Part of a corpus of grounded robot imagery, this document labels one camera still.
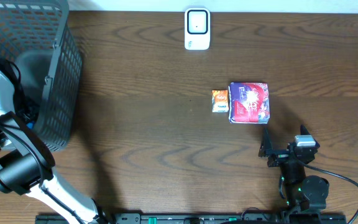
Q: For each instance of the grey plastic mesh basket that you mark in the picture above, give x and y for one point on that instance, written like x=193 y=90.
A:
x=36 y=37

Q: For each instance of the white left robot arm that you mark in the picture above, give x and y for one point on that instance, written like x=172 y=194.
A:
x=27 y=166

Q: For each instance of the orange tissue pack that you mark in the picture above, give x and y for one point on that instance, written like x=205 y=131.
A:
x=220 y=102

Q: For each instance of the purple pink Carefree pad pack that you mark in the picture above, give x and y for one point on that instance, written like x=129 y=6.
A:
x=249 y=103

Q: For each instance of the blue snack wrapper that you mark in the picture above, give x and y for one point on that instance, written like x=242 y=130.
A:
x=30 y=125

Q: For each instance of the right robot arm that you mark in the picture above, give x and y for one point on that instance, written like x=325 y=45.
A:
x=306 y=193

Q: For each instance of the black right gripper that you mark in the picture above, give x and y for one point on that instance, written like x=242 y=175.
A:
x=282 y=156

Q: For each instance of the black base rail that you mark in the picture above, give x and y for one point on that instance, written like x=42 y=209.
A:
x=252 y=217

